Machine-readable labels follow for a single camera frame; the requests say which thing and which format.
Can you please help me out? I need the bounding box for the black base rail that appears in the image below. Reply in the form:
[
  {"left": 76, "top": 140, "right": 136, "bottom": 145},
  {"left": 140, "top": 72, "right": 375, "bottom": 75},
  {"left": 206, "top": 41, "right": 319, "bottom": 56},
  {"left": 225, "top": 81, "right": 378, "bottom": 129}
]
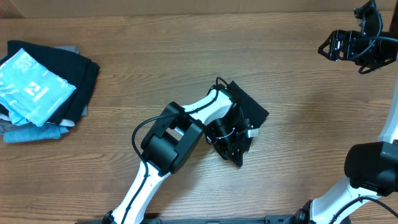
[{"left": 74, "top": 213, "right": 312, "bottom": 224}]

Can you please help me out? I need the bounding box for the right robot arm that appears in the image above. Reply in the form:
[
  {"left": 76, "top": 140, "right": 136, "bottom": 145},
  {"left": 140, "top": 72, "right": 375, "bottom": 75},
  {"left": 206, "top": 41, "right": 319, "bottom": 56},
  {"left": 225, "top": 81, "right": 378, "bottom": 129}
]
[{"left": 264, "top": 1, "right": 397, "bottom": 224}]

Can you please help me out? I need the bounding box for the folded light blue printed shirt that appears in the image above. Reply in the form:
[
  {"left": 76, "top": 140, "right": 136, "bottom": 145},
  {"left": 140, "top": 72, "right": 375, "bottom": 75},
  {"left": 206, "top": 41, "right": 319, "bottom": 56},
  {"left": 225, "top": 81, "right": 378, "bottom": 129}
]
[{"left": 1, "top": 49, "right": 76, "bottom": 127}]

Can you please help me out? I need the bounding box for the folded white grey garment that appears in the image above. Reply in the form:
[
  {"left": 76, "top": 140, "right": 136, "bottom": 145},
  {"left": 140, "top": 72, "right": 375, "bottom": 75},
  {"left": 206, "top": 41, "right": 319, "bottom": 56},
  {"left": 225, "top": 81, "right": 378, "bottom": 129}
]
[{"left": 1, "top": 114, "right": 70, "bottom": 134}]

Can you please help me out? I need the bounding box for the folded black shirt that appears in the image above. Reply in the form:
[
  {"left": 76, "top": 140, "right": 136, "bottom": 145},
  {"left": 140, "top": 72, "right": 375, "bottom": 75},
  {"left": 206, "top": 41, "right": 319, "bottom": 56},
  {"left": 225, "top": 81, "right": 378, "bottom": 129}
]
[{"left": 1, "top": 40, "right": 100, "bottom": 124}]

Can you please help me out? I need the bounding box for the folded blue heather shirt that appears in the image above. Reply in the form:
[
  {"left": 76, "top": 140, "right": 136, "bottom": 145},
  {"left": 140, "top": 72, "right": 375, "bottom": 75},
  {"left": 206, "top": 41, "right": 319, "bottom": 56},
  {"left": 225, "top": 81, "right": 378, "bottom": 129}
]
[{"left": 1, "top": 123, "right": 69, "bottom": 143}]

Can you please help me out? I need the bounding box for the black t-shirt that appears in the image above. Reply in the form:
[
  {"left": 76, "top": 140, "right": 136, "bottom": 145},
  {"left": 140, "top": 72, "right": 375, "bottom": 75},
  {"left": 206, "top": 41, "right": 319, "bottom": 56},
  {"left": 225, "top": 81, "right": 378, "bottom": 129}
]
[{"left": 218, "top": 82, "right": 269, "bottom": 128}]

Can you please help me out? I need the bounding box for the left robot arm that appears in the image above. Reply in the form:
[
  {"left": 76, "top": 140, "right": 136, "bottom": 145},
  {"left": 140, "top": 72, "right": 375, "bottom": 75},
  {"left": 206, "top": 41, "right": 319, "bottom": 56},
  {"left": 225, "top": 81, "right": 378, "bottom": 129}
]
[{"left": 102, "top": 82, "right": 262, "bottom": 223}]

